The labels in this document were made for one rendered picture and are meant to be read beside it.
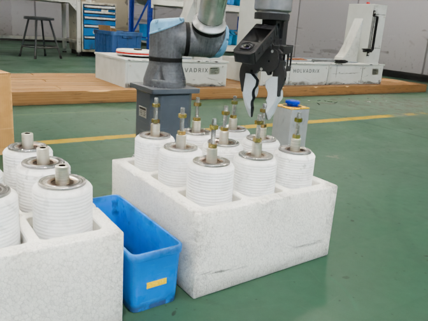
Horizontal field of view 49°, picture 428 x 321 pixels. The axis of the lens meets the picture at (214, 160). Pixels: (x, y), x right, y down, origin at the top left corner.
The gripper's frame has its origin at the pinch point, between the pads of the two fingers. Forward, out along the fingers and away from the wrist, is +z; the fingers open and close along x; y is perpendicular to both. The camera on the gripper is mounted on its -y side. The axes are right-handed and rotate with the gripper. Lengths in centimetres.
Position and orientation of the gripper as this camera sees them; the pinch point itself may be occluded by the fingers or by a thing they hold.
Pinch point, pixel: (258, 112)
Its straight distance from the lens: 99.3
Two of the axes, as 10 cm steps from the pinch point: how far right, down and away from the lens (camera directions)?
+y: 4.7, -2.1, 8.6
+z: -0.7, 9.6, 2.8
